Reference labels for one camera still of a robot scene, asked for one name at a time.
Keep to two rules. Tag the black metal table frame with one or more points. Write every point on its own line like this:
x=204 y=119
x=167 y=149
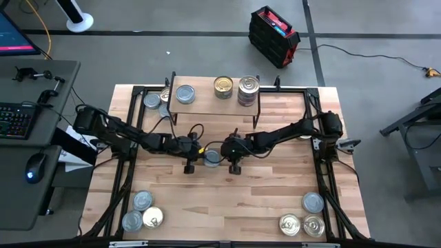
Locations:
x=313 y=92

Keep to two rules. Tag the white base black pole stand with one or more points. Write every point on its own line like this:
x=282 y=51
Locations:
x=80 y=22

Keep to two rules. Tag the white paper sheet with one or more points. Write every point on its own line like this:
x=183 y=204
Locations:
x=70 y=164

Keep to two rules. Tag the grey angled bracket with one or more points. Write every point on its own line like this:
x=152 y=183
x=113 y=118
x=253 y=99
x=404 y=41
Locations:
x=349 y=144

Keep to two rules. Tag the red and black toolbox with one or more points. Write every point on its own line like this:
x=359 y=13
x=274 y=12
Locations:
x=272 y=38

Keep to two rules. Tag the silver metal bracket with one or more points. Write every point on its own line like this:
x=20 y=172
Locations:
x=128 y=244
x=320 y=245

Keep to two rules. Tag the dark grey side cart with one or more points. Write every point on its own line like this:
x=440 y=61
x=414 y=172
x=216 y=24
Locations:
x=418 y=158

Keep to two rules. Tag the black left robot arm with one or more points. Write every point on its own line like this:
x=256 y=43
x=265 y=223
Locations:
x=120 y=132

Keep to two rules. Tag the black computer mouse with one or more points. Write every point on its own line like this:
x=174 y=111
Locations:
x=36 y=165

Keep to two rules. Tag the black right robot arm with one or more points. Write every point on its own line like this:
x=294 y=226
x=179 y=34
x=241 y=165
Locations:
x=286 y=132

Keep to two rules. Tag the green label albacore tuna can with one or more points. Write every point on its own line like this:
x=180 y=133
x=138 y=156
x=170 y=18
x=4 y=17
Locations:
x=223 y=83
x=223 y=96

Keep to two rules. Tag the backlit black keyboard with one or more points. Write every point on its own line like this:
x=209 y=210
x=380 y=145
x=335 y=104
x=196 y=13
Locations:
x=15 y=120

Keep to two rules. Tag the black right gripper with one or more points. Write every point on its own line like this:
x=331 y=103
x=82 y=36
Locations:
x=236 y=149

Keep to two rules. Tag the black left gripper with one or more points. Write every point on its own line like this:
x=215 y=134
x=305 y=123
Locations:
x=184 y=146

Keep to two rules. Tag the wooden shelf black metal frame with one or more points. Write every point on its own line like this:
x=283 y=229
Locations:
x=206 y=100

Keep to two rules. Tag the black desk clamp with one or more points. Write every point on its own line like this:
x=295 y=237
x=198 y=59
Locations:
x=46 y=94
x=25 y=73

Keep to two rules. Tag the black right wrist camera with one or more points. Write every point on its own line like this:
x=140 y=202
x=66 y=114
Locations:
x=235 y=169

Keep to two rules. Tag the computer monitor with pink stripe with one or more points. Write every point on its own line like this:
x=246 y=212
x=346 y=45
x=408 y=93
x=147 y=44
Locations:
x=12 y=36

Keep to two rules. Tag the grey desk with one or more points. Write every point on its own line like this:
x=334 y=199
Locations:
x=20 y=199

